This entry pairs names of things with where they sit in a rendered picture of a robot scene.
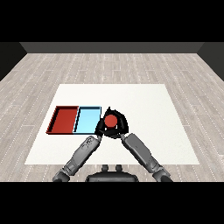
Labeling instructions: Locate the red can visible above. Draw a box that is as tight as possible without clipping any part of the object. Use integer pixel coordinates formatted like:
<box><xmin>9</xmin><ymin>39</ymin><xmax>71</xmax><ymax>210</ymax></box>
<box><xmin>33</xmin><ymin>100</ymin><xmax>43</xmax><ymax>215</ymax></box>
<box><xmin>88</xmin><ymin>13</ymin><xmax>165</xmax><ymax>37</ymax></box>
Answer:
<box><xmin>103</xmin><ymin>114</ymin><xmax>118</xmax><ymax>129</ymax></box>

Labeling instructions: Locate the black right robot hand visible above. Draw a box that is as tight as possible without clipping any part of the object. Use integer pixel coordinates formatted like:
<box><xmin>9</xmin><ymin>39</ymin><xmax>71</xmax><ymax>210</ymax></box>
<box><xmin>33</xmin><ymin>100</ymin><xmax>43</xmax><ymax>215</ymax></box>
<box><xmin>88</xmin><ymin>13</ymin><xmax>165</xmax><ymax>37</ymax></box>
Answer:
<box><xmin>102</xmin><ymin>108</ymin><xmax>130</xmax><ymax>140</ymax></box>

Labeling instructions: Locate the red shallow open box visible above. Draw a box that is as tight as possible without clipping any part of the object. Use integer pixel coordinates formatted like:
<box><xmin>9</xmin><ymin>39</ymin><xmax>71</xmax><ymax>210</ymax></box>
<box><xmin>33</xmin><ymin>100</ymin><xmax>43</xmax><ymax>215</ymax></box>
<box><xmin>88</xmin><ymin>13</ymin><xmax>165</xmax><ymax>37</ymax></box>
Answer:
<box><xmin>45</xmin><ymin>105</ymin><xmax>81</xmax><ymax>136</ymax></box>

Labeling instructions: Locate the light blue shallow open box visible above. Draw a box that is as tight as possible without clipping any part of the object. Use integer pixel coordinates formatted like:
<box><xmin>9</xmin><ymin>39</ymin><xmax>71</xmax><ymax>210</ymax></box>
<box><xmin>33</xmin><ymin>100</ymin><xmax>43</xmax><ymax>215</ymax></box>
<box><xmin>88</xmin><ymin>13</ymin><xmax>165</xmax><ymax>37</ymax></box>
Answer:
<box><xmin>73</xmin><ymin>105</ymin><xmax>102</xmax><ymax>135</ymax></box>

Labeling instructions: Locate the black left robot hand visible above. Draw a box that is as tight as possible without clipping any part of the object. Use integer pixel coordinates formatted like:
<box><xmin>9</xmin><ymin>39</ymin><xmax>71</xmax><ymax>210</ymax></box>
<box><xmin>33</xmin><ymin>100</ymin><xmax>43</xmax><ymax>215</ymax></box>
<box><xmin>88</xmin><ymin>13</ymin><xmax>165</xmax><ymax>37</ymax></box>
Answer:
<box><xmin>94</xmin><ymin>106</ymin><xmax>112</xmax><ymax>138</ymax></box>

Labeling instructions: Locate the dark grey robot body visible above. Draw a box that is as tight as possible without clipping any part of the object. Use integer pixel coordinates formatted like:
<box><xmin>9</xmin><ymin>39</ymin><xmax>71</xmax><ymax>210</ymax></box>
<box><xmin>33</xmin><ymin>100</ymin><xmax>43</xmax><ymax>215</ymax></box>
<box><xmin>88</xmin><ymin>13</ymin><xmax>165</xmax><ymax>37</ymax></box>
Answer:
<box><xmin>85</xmin><ymin>164</ymin><xmax>140</xmax><ymax>183</ymax></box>

